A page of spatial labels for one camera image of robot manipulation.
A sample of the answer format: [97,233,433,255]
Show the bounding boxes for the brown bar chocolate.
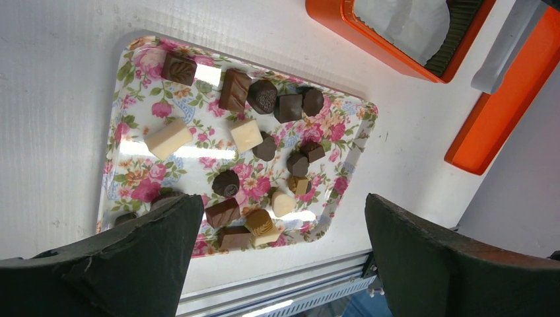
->
[219,69,252,113]

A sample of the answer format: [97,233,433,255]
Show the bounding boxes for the aluminium rail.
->
[176,250,381,316]

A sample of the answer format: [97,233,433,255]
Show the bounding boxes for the dark round chocolate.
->
[300,87,324,117]

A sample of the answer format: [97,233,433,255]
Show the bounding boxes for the white square chocolate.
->
[230,119,263,155]

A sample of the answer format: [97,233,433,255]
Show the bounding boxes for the brown square leaf chocolate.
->
[161,53,197,86]

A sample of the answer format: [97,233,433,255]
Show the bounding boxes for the white paper cup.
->
[353,0,450,66]

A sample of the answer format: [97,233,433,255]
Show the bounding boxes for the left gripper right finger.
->
[365,194,559,316]

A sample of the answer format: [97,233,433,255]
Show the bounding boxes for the dark square chocolate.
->
[274,94,303,123]

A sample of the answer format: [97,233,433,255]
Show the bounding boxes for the orange box lid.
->
[444,9,559,175]

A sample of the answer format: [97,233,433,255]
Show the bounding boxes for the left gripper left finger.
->
[1,195,204,316]

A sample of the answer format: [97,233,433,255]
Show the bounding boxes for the white rectangular chocolate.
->
[145,119,193,160]

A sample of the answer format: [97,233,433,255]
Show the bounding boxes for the floral tray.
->
[96,35,378,248]

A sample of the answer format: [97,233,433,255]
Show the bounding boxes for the dark heart chocolate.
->
[247,79,278,114]

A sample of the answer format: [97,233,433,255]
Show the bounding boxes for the orange chocolate box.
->
[305,1,495,83]

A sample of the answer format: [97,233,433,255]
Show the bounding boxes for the metal tongs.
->
[471,0,559,94]

